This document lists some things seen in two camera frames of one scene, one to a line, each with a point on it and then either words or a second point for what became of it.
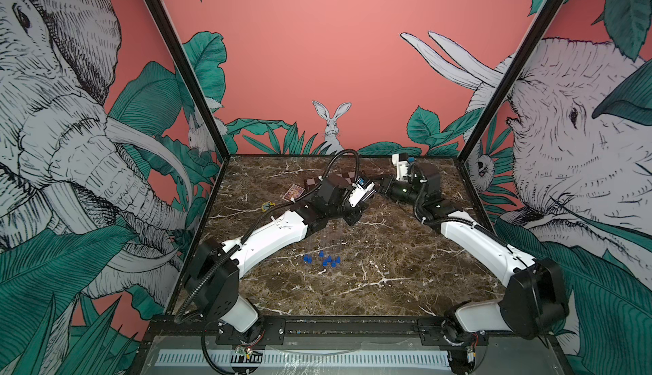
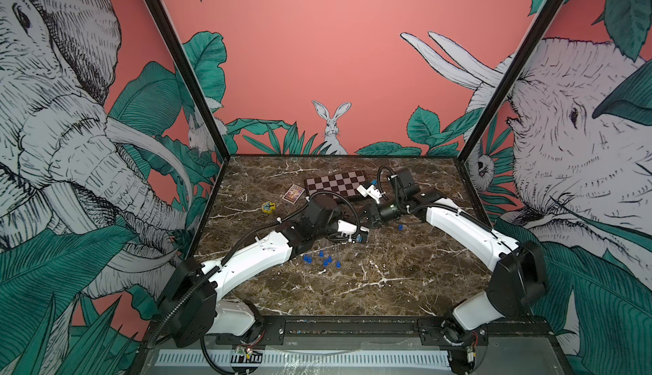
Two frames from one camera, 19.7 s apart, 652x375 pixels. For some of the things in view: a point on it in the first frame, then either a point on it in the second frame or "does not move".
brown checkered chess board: (340, 180) does not move
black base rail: (203, 331) does not move
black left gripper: (356, 212) -> (334, 237)
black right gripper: (389, 185) -> (373, 215)
